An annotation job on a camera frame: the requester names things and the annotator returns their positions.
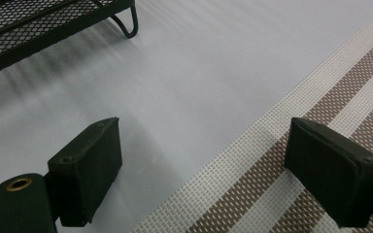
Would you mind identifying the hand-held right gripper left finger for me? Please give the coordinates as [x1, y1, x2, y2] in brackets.
[47, 116, 123, 228]

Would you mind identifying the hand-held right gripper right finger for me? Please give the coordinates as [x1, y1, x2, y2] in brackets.
[284, 116, 373, 229]

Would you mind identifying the striped woven placemat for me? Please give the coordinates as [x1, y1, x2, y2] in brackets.
[129, 6, 373, 233]

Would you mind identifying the black metal mesh rack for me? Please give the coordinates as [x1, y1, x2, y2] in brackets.
[0, 0, 140, 81]

